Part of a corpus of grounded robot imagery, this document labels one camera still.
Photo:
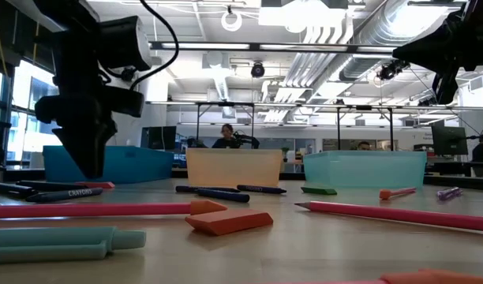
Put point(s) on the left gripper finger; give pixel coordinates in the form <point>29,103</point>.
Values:
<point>87,154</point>

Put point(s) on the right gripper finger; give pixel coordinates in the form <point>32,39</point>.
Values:
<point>423,52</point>

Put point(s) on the pink eraser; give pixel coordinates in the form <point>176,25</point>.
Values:
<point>97,185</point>

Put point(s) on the black pen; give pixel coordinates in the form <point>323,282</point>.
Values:
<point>52,185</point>

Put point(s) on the teal pen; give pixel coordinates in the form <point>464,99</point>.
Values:
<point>48,240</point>

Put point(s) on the purple pen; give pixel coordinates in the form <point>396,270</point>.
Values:
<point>448,193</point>

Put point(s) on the orange eraser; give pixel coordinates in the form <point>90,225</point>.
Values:
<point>229,221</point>

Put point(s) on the green eraser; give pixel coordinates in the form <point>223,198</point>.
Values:
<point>318,191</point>

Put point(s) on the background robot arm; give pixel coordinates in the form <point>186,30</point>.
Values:
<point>196,143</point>
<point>247,139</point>

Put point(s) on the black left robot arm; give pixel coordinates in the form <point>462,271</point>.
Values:
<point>76,51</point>

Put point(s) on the blue plastic bin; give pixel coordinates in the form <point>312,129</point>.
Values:
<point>147,165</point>

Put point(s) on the large window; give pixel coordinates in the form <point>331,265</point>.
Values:
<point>22,90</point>

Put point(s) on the black computer monitor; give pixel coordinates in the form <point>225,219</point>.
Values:
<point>158,138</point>
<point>448,140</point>

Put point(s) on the person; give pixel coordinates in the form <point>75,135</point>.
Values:
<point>480,152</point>
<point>364,146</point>
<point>227,140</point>

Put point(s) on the teal translucent plastic bin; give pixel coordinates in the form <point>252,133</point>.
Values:
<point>364,169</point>

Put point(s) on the long ceiling light strip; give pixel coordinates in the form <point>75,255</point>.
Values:
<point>210,46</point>

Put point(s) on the orange translucent plastic bin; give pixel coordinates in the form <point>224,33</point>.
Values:
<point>233,167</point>

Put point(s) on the small potted plant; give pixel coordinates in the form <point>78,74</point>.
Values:
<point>285,150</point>

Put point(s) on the black hanging camera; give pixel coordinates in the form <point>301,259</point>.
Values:
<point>389,71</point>
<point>128,74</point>
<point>257,71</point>

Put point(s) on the silver ventilation duct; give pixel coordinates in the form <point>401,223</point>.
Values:
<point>383,27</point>

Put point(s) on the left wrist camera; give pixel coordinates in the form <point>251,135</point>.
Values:
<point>125,102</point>

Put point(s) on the black metal rig frame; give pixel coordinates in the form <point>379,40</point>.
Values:
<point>225,104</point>
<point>364,107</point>

